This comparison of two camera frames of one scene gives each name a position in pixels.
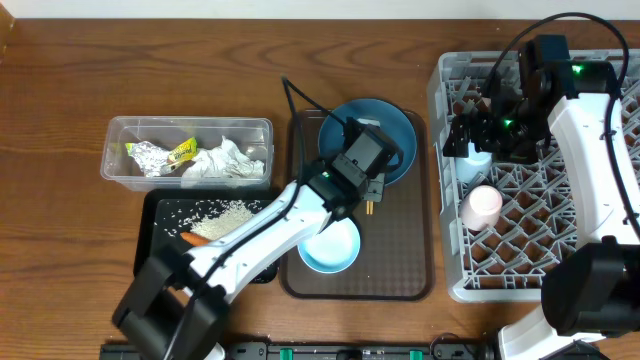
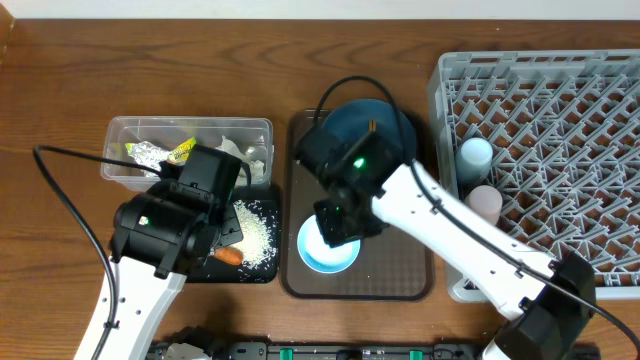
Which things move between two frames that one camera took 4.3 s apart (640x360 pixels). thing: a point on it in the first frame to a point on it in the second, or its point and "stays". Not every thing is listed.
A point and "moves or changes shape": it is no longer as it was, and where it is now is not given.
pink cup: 482,207 stays
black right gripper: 481,122 to 336,232
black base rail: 309,351 stays
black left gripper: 378,187 to 235,233
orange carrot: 194,239 moves or changes shape
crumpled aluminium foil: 150,157 stays
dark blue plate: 392,118 stays
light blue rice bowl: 332,250 stays
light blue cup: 476,163 stays
